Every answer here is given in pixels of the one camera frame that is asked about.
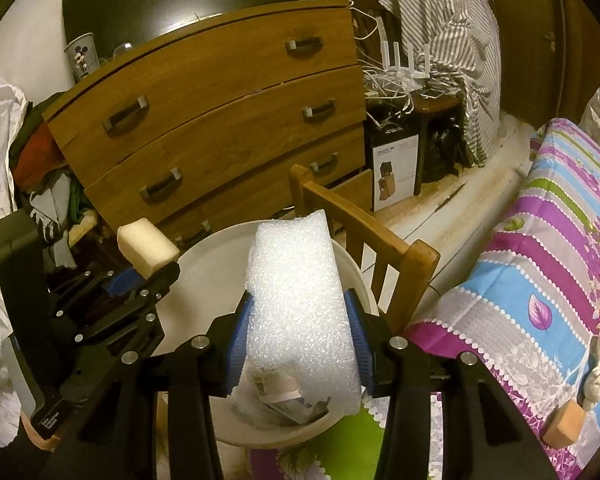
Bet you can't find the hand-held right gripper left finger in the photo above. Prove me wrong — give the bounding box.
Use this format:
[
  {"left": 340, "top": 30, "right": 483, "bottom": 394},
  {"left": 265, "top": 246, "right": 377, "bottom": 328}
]
[{"left": 40, "top": 290, "right": 256, "bottom": 480}]

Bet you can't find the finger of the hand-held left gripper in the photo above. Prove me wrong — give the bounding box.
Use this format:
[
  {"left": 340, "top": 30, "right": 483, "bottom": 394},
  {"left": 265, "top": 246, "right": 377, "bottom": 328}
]
[
  {"left": 55, "top": 261, "right": 182, "bottom": 401},
  {"left": 49, "top": 266, "right": 142, "bottom": 312}
]

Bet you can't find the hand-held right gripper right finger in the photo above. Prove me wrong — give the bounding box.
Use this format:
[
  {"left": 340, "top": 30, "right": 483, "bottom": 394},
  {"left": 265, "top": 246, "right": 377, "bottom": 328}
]
[{"left": 342, "top": 287, "right": 561, "bottom": 480}]

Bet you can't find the cream sponge block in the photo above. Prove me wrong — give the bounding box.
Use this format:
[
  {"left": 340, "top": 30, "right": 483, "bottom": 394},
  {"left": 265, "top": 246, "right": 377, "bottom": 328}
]
[{"left": 117, "top": 219, "right": 179, "bottom": 277}]

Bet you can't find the white plastic bucket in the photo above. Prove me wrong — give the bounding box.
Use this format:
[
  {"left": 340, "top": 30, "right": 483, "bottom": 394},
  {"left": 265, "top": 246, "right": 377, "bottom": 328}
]
[{"left": 155, "top": 220, "right": 381, "bottom": 448}]

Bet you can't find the white foam sheet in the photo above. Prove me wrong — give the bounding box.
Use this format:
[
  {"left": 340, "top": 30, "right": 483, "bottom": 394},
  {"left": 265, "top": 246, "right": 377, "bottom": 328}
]
[{"left": 232, "top": 210, "right": 363, "bottom": 418}]

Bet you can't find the crumpled printed packaging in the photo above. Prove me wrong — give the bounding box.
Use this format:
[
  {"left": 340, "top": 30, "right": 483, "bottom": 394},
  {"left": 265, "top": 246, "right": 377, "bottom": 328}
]
[{"left": 237, "top": 365, "right": 331, "bottom": 427}]

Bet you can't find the pile of clothes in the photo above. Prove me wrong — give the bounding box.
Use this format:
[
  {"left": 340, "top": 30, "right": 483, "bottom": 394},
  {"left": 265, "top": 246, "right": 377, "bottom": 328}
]
[{"left": 10, "top": 92, "right": 101, "bottom": 281}]

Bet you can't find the wooden chair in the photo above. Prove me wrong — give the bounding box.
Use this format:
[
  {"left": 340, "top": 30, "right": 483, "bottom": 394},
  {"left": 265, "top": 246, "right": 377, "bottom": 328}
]
[{"left": 289, "top": 162, "right": 441, "bottom": 331}]

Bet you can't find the large crumpled white bag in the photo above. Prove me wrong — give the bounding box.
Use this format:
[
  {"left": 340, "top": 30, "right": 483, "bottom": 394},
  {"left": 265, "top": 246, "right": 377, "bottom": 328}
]
[{"left": 0, "top": 77, "right": 33, "bottom": 456}]

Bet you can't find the white box with knife print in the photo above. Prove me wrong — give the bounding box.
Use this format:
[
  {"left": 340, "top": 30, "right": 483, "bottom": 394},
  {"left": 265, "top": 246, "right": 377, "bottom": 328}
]
[{"left": 371, "top": 130, "right": 421, "bottom": 213}]

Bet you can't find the striped floral blanket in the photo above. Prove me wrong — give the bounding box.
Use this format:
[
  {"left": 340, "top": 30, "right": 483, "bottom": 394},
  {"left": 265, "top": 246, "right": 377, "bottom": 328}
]
[{"left": 250, "top": 117, "right": 600, "bottom": 480}]

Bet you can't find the wooden chest of drawers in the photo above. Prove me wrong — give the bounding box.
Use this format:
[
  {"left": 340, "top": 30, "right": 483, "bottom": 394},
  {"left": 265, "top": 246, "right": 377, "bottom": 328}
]
[{"left": 42, "top": 0, "right": 373, "bottom": 256}]

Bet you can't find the black bag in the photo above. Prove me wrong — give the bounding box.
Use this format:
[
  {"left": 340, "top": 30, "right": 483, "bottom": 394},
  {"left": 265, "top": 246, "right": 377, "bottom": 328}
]
[{"left": 422, "top": 127, "right": 468, "bottom": 183}]

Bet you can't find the small wooden block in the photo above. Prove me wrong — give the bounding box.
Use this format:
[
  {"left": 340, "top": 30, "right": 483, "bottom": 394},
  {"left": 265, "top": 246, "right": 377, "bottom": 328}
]
[{"left": 542, "top": 400, "right": 586, "bottom": 448}]

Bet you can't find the cartoon print cup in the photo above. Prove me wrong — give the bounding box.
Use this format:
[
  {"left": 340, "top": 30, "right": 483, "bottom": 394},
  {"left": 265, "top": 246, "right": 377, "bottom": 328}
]
[{"left": 64, "top": 32, "right": 101, "bottom": 81}]

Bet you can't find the small plush rabbit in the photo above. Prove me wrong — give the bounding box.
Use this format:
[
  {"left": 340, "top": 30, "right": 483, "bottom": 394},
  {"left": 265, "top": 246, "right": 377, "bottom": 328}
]
[{"left": 580, "top": 335, "right": 600, "bottom": 411}]

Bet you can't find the white router with antennas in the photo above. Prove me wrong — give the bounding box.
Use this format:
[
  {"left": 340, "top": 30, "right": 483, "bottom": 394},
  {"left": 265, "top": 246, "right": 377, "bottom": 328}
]
[{"left": 377, "top": 40, "right": 433, "bottom": 86}]

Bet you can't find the grey striped hanging cloth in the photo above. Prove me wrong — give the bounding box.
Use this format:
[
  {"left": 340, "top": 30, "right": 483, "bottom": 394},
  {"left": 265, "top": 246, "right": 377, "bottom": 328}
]
[{"left": 352, "top": 0, "right": 503, "bottom": 168}]

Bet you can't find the dark wooden wardrobe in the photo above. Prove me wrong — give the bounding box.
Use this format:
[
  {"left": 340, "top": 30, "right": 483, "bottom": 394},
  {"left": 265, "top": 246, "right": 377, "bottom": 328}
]
[{"left": 480, "top": 0, "right": 600, "bottom": 131}]

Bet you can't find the tangle of white cables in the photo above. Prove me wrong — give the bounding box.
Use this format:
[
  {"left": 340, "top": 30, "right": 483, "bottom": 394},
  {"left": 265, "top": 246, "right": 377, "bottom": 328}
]
[{"left": 352, "top": 5, "right": 461, "bottom": 126}]

